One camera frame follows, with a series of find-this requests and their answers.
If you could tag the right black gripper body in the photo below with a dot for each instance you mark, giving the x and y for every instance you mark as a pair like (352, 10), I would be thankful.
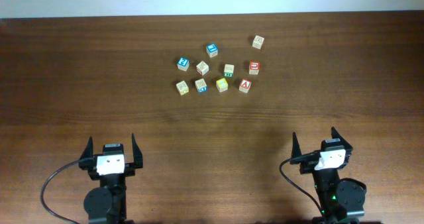
(326, 175)

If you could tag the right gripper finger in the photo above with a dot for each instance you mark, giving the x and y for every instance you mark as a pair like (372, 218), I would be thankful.
(296, 155)
(335, 135)

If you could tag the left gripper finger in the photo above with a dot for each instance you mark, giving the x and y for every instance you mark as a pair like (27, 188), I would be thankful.
(137, 154)
(86, 158)

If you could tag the red letter A block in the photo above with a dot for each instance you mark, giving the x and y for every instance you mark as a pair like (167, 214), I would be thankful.
(245, 85)

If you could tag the red letter U block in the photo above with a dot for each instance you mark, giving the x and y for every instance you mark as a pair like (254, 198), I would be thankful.
(254, 68)

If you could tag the yellow top wooden block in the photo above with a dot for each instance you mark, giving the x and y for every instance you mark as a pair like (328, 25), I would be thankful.
(222, 85)

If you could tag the green edged wooden block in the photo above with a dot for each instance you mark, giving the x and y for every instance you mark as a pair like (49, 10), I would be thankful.
(229, 70)

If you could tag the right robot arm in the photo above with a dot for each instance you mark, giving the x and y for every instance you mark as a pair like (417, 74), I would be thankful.
(340, 200)

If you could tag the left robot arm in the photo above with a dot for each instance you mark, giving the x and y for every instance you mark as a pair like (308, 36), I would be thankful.
(107, 204)

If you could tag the yellow edged wooden block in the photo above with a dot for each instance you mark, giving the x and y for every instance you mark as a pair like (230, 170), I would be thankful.
(182, 87)

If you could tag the blue edged wooden block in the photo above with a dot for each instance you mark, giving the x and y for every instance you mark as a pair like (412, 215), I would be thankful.
(201, 85)

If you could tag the blue number two block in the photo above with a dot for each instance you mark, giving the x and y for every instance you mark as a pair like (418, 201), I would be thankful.
(183, 64)

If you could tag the red edged wooden block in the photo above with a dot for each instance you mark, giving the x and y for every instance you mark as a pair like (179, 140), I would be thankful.
(202, 68)

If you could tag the plain wooden block far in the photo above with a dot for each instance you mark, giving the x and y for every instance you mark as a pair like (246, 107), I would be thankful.
(257, 42)

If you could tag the blue top wooden block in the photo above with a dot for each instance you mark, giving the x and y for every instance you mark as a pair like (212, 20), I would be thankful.
(212, 50)

